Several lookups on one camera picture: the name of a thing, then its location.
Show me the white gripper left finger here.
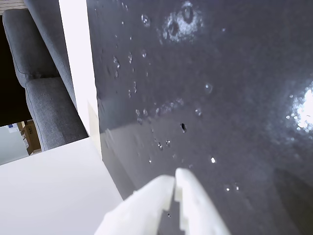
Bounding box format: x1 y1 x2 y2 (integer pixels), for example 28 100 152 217
94 174 176 235

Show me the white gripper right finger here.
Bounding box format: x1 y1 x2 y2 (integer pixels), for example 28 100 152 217
174 167 232 235

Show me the black glossy mat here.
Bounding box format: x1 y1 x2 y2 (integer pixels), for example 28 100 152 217
86 0 313 235

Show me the brown cardboard box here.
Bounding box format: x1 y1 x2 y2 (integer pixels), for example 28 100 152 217
20 119 42 156

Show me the grey fabric chair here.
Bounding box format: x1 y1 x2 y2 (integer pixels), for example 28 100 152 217
2 0 89 152

